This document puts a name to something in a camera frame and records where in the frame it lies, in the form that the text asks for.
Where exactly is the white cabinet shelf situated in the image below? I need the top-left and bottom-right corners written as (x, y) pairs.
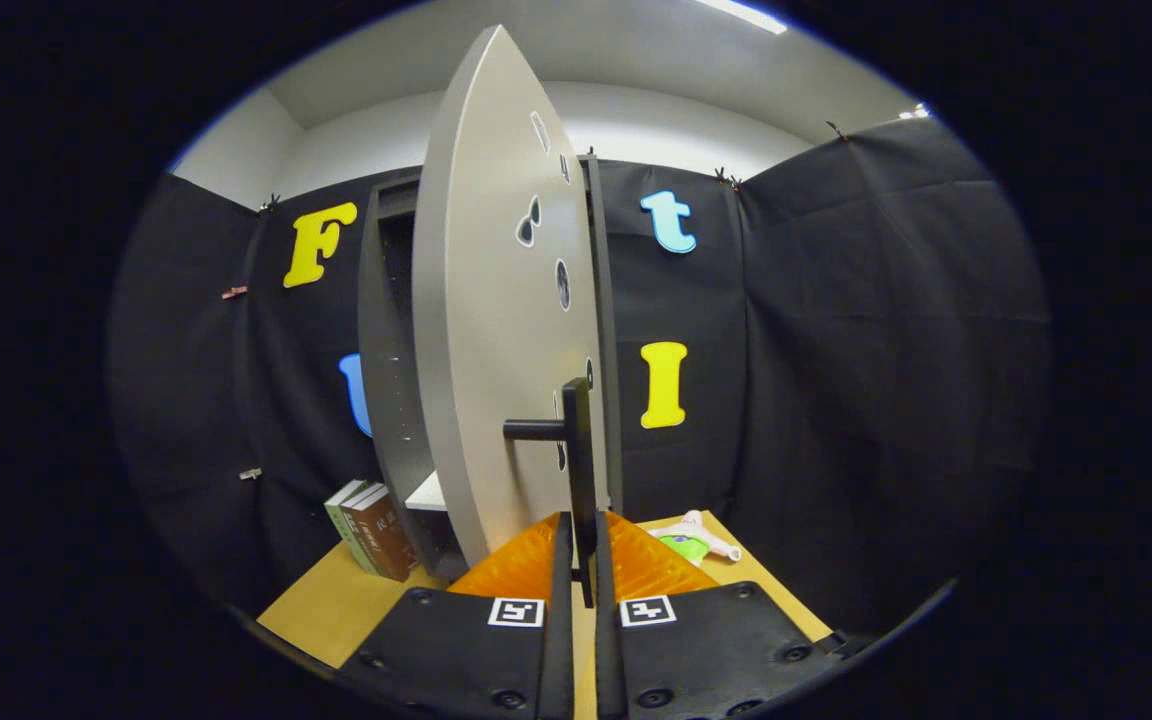
top-left (404, 470), bottom-right (449, 513)

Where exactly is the dark grey cabinet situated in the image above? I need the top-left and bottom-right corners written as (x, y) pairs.
top-left (357, 155), bottom-right (625, 583)

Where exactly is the green and white plush toy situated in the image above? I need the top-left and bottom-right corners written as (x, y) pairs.
top-left (648, 510), bottom-right (743, 568)

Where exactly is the black backdrop cloth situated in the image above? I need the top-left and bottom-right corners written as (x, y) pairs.
top-left (106, 115), bottom-right (1052, 641)

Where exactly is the black door handle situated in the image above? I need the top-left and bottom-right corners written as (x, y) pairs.
top-left (503, 377), bottom-right (599, 609)

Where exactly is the green book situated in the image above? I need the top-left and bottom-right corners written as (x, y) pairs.
top-left (324, 479), bottom-right (382, 576)

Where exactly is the long ceiling light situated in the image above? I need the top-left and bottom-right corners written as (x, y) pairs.
top-left (691, 0), bottom-right (789, 36)

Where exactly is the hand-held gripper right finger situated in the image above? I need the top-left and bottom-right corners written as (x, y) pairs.
top-left (591, 512), bottom-right (842, 720)

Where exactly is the olive brown book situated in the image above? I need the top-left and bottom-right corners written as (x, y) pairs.
top-left (336, 482), bottom-right (389, 576)

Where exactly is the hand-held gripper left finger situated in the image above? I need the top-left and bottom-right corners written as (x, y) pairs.
top-left (336, 512), bottom-right (575, 720)

